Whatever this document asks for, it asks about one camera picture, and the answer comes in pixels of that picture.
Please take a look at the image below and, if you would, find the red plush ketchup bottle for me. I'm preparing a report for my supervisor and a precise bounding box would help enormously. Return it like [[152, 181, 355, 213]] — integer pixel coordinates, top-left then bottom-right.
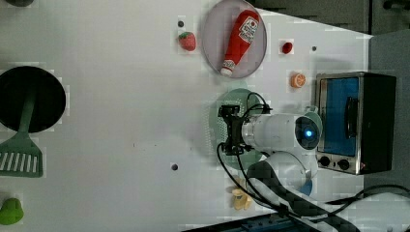
[[220, 10, 260, 77]]

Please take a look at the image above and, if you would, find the peeled plush banana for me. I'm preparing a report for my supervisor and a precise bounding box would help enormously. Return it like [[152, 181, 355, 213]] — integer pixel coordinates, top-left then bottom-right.
[[225, 175, 253, 211]]

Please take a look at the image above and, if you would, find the grey round plate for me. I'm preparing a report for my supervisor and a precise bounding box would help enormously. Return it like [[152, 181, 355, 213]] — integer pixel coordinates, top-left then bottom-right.
[[201, 0, 267, 78]]

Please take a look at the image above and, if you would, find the green slotted spatula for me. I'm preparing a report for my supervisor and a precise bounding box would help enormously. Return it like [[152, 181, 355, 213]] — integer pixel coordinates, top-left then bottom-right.
[[0, 93, 44, 178]]

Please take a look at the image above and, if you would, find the green toy pear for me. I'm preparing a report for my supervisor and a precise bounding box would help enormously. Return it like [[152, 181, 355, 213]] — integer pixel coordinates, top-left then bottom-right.
[[0, 198, 24, 225]]

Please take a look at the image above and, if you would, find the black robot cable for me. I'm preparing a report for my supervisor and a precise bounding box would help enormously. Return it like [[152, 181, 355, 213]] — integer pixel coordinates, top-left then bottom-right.
[[216, 92, 410, 223]]

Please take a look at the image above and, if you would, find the blue plastic bowl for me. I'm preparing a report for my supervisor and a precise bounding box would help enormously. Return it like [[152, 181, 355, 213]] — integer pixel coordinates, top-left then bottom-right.
[[299, 180, 312, 196]]

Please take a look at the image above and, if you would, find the dark round object top corner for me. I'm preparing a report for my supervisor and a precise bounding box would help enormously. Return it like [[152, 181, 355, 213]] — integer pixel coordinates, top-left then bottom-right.
[[5, 0, 34, 8]]

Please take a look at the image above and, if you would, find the mint green plastic strainer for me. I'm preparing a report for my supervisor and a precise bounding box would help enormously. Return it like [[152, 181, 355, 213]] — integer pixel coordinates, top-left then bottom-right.
[[206, 88, 263, 170]]

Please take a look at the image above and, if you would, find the small red toy fruit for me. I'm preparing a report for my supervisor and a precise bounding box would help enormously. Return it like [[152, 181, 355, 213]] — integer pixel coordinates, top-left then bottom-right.
[[281, 42, 293, 54]]

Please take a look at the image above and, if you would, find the small mint green cup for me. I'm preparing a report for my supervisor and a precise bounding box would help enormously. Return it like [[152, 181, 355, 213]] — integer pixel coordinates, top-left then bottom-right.
[[304, 105, 323, 131]]

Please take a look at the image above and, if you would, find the black frying pan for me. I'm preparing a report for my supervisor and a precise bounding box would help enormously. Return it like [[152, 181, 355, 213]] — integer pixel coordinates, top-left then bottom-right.
[[0, 66, 67, 133]]

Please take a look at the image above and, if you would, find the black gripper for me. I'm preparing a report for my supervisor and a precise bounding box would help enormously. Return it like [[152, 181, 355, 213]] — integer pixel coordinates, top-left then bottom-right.
[[218, 104, 251, 156]]

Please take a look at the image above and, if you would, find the blue metal frame rail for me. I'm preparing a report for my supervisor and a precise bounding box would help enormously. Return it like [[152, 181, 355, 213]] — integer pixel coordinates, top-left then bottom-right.
[[184, 214, 320, 232]]

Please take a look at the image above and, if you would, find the red plush strawberry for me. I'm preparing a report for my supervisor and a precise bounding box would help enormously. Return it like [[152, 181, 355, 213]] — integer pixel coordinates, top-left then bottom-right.
[[178, 32, 196, 51]]

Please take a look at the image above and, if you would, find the silver black toaster oven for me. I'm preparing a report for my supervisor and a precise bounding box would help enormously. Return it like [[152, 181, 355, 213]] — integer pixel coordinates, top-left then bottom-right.
[[315, 72, 396, 175]]

